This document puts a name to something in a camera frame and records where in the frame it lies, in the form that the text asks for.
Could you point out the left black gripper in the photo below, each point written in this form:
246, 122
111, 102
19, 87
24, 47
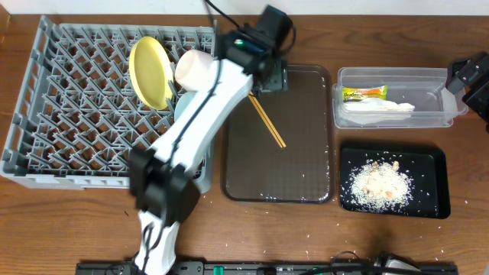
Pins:
273, 80

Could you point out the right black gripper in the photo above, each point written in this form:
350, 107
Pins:
479, 68

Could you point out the wooden chopstick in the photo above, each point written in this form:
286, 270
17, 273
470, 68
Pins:
265, 121
273, 128

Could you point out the white bowl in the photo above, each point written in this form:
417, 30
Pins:
193, 69

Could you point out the green yellow snack wrapper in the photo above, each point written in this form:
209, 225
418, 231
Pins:
358, 94

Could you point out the light blue bowl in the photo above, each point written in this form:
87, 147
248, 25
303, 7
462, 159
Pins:
182, 104

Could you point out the white napkin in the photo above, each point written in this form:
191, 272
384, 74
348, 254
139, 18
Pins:
375, 110

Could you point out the yellow plastic plate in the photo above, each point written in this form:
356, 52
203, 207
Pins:
150, 73

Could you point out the rice and food scraps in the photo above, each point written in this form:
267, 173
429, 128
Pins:
379, 187

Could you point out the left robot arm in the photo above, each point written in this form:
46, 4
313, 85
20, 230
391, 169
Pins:
161, 176

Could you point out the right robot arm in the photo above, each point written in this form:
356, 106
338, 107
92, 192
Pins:
476, 98

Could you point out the clear plastic waste bin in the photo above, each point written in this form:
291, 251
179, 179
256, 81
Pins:
435, 106

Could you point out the black waste tray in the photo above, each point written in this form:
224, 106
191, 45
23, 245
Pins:
425, 164

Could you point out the grey plastic dishwasher rack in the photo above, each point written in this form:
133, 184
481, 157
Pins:
77, 116

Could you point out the dark brown serving tray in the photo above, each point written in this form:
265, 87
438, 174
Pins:
257, 169

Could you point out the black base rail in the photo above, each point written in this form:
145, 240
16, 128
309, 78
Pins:
199, 268

